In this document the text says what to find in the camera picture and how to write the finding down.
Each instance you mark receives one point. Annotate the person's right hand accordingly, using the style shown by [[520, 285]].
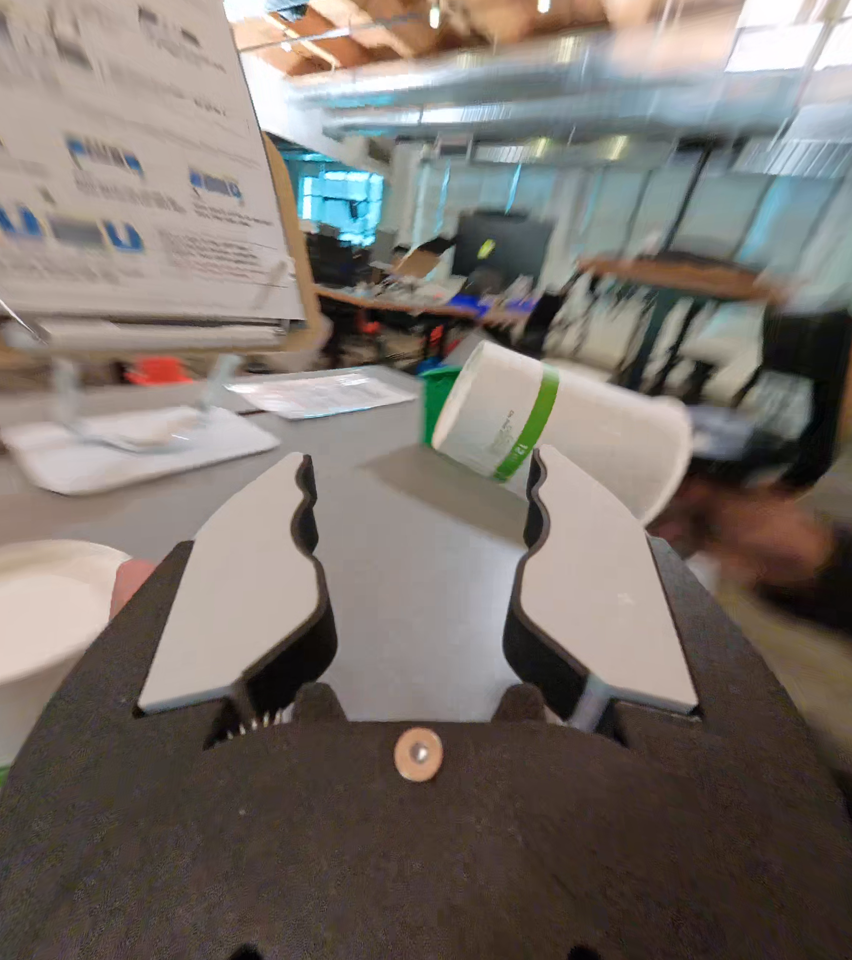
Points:
[[763, 532]]

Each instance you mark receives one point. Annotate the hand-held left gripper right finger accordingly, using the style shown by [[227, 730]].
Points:
[[605, 607]]

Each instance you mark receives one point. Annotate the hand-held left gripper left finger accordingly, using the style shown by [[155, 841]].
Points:
[[238, 600]]

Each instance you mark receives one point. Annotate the wooden document stand white base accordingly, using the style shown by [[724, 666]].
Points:
[[133, 457]]

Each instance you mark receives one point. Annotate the grey desk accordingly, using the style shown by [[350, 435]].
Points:
[[411, 600]]

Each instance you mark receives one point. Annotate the orange traffic cone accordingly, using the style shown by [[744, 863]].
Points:
[[160, 370]]

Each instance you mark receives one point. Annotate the laminated paper sheet red label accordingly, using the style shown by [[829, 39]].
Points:
[[321, 394]]

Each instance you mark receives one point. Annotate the large black display screen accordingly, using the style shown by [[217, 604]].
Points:
[[504, 247]]

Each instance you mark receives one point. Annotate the printed instruction sheet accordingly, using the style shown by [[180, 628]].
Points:
[[96, 150]]

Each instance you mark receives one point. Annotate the person's left hand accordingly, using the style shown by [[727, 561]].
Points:
[[130, 589]]

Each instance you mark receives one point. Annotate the green plastic box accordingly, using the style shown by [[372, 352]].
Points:
[[437, 405]]

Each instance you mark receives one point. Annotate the wooden table black legs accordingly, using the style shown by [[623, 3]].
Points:
[[396, 304]]

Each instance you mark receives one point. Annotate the white paper cup green band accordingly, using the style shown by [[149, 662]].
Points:
[[13, 622], [591, 427]]

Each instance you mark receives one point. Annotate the raised wooden edged table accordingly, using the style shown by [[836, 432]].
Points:
[[680, 274]]

